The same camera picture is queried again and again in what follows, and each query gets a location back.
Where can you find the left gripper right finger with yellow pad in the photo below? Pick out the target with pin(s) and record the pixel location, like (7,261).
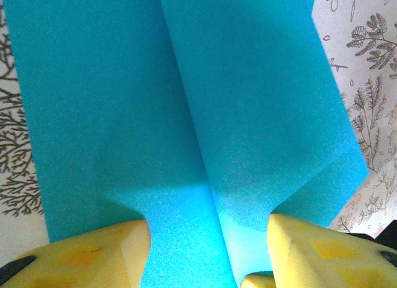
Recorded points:
(325,257)

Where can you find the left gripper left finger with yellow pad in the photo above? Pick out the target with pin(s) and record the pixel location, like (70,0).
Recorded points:
(77,260)

